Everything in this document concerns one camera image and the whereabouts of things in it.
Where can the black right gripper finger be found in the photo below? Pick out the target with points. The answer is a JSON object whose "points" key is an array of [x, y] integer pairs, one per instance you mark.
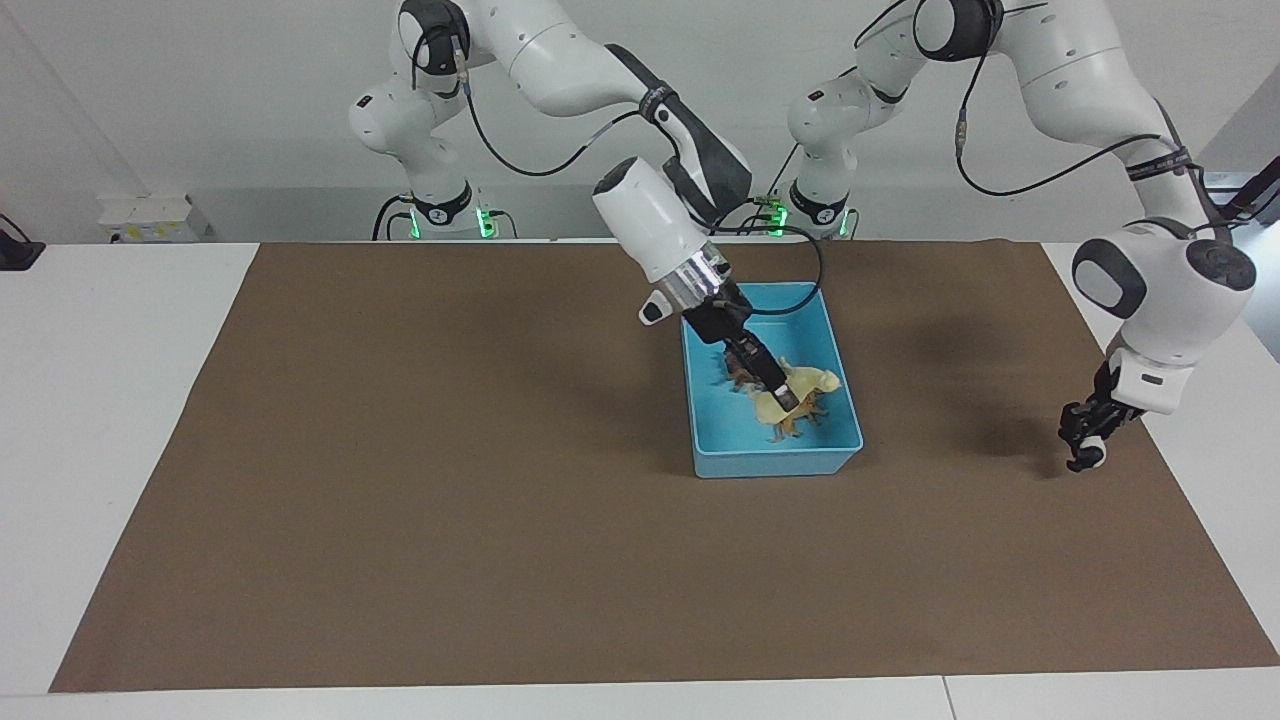
{"points": [[752, 372], [772, 378]]}

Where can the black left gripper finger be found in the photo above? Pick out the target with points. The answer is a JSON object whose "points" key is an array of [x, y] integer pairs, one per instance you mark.
{"points": [[1078, 420], [1106, 432]]}

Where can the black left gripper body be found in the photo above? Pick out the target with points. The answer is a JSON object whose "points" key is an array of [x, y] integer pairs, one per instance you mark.
{"points": [[1112, 400]]}

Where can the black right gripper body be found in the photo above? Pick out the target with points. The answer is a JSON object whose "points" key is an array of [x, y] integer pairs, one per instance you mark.
{"points": [[720, 318]]}

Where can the brown lion toy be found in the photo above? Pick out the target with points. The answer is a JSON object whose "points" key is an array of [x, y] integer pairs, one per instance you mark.
{"points": [[738, 375]]}

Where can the black white panda toy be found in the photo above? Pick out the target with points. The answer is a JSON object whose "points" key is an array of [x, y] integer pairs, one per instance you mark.
{"points": [[1092, 458]]}

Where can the cream llama toy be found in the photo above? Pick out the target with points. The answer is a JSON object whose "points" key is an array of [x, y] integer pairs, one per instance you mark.
{"points": [[815, 380]]}

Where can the orange tiger toy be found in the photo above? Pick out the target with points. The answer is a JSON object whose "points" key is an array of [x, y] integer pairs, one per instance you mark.
{"points": [[805, 412]]}

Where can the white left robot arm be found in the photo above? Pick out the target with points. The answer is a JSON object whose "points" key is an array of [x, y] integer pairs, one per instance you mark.
{"points": [[1160, 300]]}

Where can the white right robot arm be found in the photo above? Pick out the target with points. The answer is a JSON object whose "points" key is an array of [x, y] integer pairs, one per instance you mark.
{"points": [[650, 220]]}

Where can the light blue storage box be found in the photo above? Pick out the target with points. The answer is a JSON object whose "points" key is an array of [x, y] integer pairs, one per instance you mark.
{"points": [[780, 462]]}

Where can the white background box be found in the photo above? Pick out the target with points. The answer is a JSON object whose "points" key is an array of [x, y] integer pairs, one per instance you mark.
{"points": [[150, 215]]}

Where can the black clamp stand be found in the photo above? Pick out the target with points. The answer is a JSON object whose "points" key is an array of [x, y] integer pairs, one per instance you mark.
{"points": [[1262, 178], [18, 252]]}

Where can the brown table mat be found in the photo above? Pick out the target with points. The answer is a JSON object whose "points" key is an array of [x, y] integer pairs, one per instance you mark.
{"points": [[400, 500]]}

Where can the grey window frame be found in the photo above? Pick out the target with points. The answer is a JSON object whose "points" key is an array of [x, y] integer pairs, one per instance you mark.
{"points": [[1225, 182]]}

